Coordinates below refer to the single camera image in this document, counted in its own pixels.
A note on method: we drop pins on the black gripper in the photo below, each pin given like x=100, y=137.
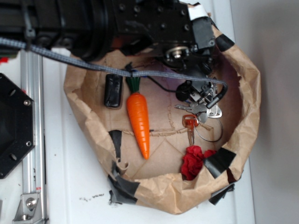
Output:
x=165, y=29

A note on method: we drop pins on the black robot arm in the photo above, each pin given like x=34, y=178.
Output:
x=89, y=29

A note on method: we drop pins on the black rectangular block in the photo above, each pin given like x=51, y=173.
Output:
x=113, y=91

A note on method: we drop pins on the orange plastic toy carrot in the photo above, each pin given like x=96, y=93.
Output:
x=138, y=115

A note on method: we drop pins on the silver keys bunch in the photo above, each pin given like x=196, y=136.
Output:
x=202, y=112

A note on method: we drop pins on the orange-headed key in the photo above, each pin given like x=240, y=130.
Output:
x=190, y=122

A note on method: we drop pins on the brown paper bag tray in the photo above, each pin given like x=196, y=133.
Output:
x=157, y=182

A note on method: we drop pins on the red crumpled paper ball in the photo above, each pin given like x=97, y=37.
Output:
x=193, y=161

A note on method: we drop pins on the black octagonal mount plate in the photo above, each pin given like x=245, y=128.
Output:
x=16, y=125

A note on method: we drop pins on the aluminium extrusion rail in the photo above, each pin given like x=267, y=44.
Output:
x=34, y=165

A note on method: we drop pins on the metal corner bracket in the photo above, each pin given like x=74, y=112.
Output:
x=29, y=210

